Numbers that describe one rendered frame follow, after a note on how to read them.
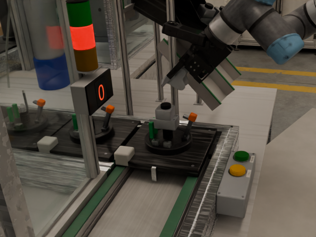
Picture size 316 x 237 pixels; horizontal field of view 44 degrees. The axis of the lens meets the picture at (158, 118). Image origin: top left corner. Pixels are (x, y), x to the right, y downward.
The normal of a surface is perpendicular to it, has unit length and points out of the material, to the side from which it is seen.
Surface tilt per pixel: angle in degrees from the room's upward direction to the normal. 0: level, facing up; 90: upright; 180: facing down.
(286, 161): 0
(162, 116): 90
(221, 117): 0
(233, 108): 0
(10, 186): 90
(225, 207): 90
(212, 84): 45
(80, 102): 90
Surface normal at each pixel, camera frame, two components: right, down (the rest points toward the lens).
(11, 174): 0.94, 0.10
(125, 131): -0.07, -0.89
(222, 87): -0.49, 0.42
